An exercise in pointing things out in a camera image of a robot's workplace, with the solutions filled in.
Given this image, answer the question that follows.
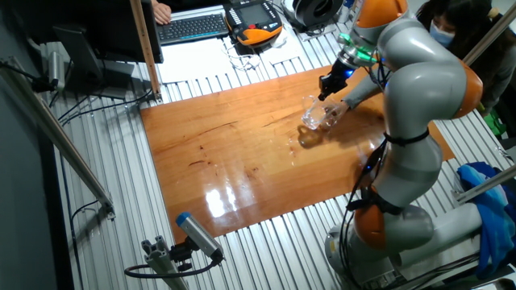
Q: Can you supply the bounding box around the thin black power cable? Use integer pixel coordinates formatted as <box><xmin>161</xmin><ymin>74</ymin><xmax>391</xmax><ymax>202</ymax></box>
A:
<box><xmin>56</xmin><ymin>89</ymin><xmax>154</xmax><ymax>122</ymax></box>

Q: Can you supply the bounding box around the clear glass mug with handle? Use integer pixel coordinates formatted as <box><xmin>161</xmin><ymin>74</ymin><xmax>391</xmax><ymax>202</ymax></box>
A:
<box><xmin>300</xmin><ymin>95</ymin><xmax>335</xmax><ymax>131</ymax></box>

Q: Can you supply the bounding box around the black computer keyboard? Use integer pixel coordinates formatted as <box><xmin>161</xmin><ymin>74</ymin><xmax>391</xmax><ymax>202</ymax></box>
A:
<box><xmin>156</xmin><ymin>13</ymin><xmax>230</xmax><ymax>46</ymax></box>

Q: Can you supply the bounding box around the person with long dark hair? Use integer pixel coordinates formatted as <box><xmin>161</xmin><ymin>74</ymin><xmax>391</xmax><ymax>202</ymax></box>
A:
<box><xmin>414</xmin><ymin>0</ymin><xmax>516</xmax><ymax>138</ymax></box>

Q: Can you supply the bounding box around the green plastic object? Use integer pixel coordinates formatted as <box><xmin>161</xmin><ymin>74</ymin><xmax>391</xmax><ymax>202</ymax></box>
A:
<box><xmin>479</xmin><ymin>102</ymin><xmax>507</xmax><ymax>137</ymax></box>

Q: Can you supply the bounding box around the helper bare hand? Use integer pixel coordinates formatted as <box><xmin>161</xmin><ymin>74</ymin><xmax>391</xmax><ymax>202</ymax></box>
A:
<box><xmin>322</xmin><ymin>100</ymin><xmax>351</xmax><ymax>130</ymax></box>

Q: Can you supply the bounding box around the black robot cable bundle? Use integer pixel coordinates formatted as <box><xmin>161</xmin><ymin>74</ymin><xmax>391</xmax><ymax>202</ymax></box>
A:
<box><xmin>338</xmin><ymin>60</ymin><xmax>394</xmax><ymax>290</ymax></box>

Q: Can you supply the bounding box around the glossy wooden board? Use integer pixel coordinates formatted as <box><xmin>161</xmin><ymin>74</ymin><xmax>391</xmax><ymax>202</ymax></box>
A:
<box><xmin>139</xmin><ymin>64</ymin><xmax>456</xmax><ymax>245</ymax></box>

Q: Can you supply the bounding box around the helper forearm grey sleeve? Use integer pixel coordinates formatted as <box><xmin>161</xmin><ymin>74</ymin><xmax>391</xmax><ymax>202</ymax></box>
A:
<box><xmin>341</xmin><ymin>66</ymin><xmax>390</xmax><ymax>110</ymax></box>

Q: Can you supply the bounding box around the grey monitor stand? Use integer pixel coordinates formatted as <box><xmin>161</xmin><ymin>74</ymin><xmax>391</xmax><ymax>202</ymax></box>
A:
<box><xmin>52</xmin><ymin>26</ymin><xmax>136</xmax><ymax>100</ymax></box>

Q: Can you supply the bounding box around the silver camera with blue cap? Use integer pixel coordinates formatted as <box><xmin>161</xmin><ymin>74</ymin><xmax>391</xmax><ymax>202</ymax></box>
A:
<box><xmin>175</xmin><ymin>212</ymin><xmax>225</xmax><ymax>261</ymax></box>

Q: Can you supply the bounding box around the white charger with cable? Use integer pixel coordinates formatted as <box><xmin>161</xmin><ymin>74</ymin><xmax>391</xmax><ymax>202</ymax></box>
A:
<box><xmin>221</xmin><ymin>42</ymin><xmax>263</xmax><ymax>73</ymax></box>

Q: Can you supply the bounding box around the long aluminium frame beam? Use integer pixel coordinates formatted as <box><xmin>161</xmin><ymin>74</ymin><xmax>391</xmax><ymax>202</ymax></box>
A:
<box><xmin>0</xmin><ymin>56</ymin><xmax>117</xmax><ymax>221</ymax></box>

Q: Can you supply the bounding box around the person in face mask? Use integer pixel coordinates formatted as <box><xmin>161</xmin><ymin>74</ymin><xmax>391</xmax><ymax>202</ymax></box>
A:
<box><xmin>461</xmin><ymin>2</ymin><xmax>516</xmax><ymax>68</ymax></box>

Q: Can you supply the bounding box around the wooden upright post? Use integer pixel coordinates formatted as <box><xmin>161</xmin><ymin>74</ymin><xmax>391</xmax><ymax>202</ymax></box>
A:
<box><xmin>129</xmin><ymin>0</ymin><xmax>163</xmax><ymax>102</ymax></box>

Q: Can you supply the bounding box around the blue cloth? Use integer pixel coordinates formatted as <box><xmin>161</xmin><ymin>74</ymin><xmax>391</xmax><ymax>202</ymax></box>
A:
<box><xmin>457</xmin><ymin>161</ymin><xmax>516</xmax><ymax>279</ymax></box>

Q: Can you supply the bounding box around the black camera cable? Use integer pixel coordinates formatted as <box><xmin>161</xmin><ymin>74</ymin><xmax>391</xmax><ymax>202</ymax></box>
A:
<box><xmin>123</xmin><ymin>249</ymin><xmax>225</xmax><ymax>280</ymax></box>

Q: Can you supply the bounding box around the black round spool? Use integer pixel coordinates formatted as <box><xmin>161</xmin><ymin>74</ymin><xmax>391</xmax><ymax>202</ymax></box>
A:
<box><xmin>281</xmin><ymin>0</ymin><xmax>344</xmax><ymax>29</ymax></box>

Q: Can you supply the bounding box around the small white paper sheet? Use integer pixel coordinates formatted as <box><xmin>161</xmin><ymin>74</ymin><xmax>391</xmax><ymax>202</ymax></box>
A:
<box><xmin>264</xmin><ymin>38</ymin><xmax>310</xmax><ymax>65</ymax></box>

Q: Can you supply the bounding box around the white crumpled tissue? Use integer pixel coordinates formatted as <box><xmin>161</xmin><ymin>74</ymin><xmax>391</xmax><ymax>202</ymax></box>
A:
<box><xmin>269</xmin><ymin>27</ymin><xmax>289</xmax><ymax>49</ymax></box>

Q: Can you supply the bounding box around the large white paper sheet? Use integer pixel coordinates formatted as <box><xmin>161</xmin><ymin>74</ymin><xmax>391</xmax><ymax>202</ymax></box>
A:
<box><xmin>156</xmin><ymin>38</ymin><xmax>243</xmax><ymax>85</ymax></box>

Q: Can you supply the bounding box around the silver can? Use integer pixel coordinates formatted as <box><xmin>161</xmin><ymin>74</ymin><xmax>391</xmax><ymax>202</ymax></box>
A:
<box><xmin>337</xmin><ymin>0</ymin><xmax>351</xmax><ymax>23</ymax></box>

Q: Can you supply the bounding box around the short aluminium profile mount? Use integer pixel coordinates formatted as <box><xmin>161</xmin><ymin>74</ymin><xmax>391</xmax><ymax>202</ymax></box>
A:
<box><xmin>140</xmin><ymin>235</ymin><xmax>190</xmax><ymax>290</ymax></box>

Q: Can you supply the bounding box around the short aluminium frame beam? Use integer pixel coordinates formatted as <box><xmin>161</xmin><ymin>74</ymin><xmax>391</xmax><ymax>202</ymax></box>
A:
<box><xmin>455</xmin><ymin>164</ymin><xmax>516</xmax><ymax>204</ymax></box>

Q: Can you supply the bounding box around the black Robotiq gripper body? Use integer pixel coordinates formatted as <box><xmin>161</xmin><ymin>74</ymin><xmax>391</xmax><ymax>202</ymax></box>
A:
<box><xmin>318</xmin><ymin>59</ymin><xmax>356</xmax><ymax>92</ymax></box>

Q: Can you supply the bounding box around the small silver camera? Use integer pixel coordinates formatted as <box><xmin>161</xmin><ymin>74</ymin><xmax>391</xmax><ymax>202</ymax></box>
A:
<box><xmin>48</xmin><ymin>50</ymin><xmax>66</xmax><ymax>92</ymax></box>

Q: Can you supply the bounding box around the operator hand at keyboard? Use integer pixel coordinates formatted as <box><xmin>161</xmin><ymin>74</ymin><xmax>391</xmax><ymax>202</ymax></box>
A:
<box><xmin>151</xmin><ymin>0</ymin><xmax>173</xmax><ymax>25</ymax></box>

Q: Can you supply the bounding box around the black computer monitor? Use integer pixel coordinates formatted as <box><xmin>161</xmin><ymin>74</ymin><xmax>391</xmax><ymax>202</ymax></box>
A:
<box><xmin>11</xmin><ymin>0</ymin><xmax>164</xmax><ymax>64</ymax></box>

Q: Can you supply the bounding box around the orange black teach pendant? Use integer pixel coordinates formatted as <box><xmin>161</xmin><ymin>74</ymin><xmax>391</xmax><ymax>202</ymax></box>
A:
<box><xmin>223</xmin><ymin>0</ymin><xmax>284</xmax><ymax>48</ymax></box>

